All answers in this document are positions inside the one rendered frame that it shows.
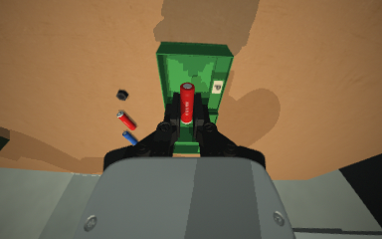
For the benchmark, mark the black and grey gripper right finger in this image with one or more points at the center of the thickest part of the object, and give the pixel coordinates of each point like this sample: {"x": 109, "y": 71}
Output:
{"x": 212, "y": 143}

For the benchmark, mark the red battery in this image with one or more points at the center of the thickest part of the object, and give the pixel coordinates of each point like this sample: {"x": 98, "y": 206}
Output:
{"x": 125, "y": 119}
{"x": 187, "y": 91}

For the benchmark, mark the blue aa battery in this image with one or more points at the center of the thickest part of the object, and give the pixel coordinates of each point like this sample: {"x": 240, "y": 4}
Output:
{"x": 130, "y": 138}

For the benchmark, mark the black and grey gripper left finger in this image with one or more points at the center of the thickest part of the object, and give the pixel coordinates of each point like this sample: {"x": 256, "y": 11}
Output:
{"x": 157, "y": 143}

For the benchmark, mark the green rack of bins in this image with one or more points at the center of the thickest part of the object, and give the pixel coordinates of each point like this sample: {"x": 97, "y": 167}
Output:
{"x": 208, "y": 73}

